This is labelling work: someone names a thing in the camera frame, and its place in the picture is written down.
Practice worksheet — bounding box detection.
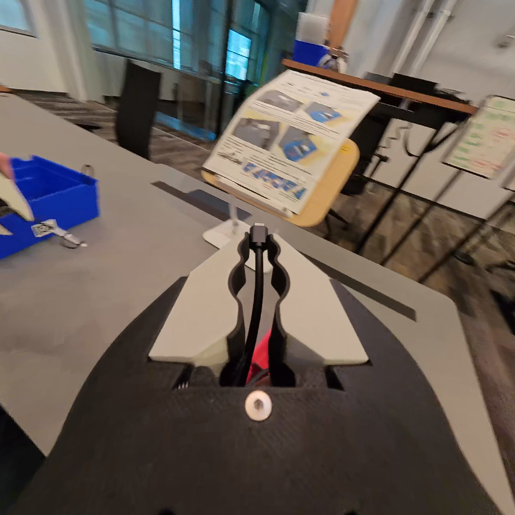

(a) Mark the wooden top table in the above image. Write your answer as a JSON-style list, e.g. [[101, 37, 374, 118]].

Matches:
[[282, 58, 478, 117]]

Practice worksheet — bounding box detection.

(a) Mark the light wooden board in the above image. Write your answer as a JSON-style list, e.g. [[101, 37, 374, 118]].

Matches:
[[201, 139, 360, 228]]

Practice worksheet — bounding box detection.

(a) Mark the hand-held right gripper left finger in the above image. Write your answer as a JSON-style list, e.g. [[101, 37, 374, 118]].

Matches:
[[148, 233, 247, 379]]

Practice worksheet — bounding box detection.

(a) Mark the printed instruction sheet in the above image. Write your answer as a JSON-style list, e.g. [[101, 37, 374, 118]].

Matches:
[[202, 69, 381, 215]]

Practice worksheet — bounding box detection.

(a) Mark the white translucent container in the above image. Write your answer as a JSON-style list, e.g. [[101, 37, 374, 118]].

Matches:
[[299, 12, 331, 41]]

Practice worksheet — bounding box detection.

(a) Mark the grey usb hub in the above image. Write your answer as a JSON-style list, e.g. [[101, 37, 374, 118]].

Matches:
[[31, 219, 88, 249]]

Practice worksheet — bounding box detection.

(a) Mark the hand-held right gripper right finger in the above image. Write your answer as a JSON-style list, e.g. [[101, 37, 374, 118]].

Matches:
[[269, 234, 369, 379]]

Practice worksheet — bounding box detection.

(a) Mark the whiteboard with green writing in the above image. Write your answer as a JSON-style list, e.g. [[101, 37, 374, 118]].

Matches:
[[442, 94, 515, 180]]

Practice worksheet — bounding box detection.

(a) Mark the dark table cable cover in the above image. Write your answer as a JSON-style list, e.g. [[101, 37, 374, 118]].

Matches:
[[187, 189, 252, 221]]

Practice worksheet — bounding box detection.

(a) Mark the black high-back chair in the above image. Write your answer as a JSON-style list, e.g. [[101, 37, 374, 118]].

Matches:
[[116, 60, 163, 162]]

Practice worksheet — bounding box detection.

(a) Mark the blue plastic bin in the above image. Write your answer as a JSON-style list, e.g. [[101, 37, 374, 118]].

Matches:
[[0, 155, 100, 260]]

